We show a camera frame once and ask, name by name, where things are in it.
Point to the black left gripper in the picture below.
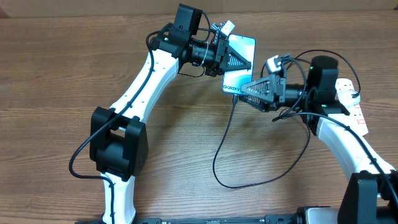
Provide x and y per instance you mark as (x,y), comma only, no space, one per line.
(222,54)

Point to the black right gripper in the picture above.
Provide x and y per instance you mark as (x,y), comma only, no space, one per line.
(272,88)

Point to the Samsung Galaxy smartphone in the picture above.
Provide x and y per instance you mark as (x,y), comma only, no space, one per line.
(232,81)

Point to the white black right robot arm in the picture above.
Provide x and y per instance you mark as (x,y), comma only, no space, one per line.
(329,107)

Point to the white charger plug adapter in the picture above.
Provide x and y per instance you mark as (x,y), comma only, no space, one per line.
(348,97)

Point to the white power strip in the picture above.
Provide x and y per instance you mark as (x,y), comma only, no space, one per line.
(358,123)

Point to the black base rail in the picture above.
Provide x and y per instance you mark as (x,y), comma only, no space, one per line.
(217,220)

